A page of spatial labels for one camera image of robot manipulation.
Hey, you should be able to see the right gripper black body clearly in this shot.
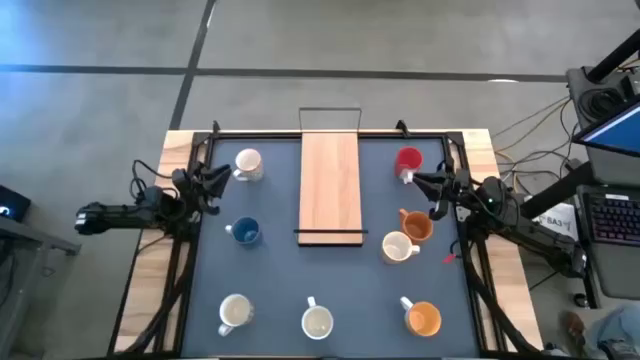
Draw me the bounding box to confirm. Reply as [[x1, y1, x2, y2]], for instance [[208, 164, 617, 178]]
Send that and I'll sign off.
[[444, 168, 476, 222]]

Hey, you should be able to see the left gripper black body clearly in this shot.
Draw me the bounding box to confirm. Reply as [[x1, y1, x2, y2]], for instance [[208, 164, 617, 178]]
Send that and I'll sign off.
[[172, 162, 206, 224]]

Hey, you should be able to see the orange-brown mug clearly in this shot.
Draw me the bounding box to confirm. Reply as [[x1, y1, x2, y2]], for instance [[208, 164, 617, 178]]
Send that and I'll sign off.
[[398, 207, 435, 245]]

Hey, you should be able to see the beige patterned mug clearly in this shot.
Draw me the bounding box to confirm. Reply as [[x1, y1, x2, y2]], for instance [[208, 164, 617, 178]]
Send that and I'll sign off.
[[232, 147, 265, 183]]

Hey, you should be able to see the red mug white handle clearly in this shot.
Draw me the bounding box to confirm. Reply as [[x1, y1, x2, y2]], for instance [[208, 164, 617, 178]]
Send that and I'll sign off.
[[393, 145, 425, 185]]

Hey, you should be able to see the blue mug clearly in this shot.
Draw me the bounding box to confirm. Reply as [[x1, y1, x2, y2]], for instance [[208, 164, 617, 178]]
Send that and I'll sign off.
[[224, 216, 263, 247]]

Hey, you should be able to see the red-white patterned mug yellow rim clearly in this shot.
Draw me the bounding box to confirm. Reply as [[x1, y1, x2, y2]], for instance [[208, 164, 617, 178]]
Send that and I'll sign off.
[[381, 230, 422, 265]]

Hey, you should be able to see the cream mug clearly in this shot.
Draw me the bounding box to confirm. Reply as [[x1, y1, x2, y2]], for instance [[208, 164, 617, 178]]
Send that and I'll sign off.
[[217, 293, 255, 338]]

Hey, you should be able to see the yellow-orange mug white handle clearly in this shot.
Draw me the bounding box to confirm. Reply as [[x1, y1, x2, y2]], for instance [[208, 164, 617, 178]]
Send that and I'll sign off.
[[399, 295, 443, 338]]

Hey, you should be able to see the plain white mug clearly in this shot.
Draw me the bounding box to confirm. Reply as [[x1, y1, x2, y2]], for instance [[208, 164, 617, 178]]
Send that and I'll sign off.
[[300, 295, 335, 342]]

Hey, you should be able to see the black diagonal stand bar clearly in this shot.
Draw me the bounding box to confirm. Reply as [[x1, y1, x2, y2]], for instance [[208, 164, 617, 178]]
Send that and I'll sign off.
[[518, 160, 597, 219]]

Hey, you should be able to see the white paper sign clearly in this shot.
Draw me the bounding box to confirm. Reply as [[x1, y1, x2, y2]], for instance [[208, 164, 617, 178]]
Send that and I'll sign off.
[[530, 202, 580, 242]]

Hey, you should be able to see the blue-grey table mat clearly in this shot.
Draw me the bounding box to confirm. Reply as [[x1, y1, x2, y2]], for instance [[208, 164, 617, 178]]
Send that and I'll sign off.
[[180, 137, 482, 359]]

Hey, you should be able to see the grey equipment cart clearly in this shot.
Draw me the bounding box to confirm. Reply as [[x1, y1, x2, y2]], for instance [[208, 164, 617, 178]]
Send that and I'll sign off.
[[566, 64, 640, 132]]

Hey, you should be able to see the laptop with blue screen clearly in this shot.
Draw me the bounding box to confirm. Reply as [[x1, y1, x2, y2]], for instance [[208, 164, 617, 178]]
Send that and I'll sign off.
[[571, 97, 640, 186]]

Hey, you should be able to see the black stand leg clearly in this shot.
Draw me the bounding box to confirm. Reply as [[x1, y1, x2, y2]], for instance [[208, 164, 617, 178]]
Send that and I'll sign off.
[[582, 274, 601, 310]]

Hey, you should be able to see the grey laptop backlit keyboard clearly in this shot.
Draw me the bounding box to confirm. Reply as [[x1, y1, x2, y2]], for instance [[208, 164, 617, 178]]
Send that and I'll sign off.
[[579, 183, 640, 301]]

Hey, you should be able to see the black device blue light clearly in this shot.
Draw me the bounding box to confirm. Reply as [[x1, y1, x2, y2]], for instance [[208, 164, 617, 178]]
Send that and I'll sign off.
[[0, 184, 32, 224]]

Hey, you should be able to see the grey side desk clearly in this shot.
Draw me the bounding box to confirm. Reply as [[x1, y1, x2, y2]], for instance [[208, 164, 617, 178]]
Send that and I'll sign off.
[[0, 214, 82, 360]]

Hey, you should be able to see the person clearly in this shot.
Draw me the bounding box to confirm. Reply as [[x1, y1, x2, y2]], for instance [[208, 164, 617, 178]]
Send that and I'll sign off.
[[563, 303, 640, 360]]

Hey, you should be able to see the yellow floor cable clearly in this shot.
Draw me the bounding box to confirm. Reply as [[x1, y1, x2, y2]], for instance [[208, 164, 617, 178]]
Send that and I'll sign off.
[[493, 98, 572, 154]]

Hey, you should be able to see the wooden shelf rack black frame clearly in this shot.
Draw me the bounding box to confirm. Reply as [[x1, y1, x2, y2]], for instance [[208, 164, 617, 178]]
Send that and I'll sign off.
[[292, 106, 370, 248]]

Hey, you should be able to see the coiled black cable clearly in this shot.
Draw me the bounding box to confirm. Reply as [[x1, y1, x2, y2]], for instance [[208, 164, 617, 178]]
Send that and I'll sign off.
[[579, 85, 626, 120]]

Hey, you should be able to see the black camera stand pole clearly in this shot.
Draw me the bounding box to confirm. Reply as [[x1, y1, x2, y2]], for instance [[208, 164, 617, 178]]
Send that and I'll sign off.
[[585, 29, 640, 84]]

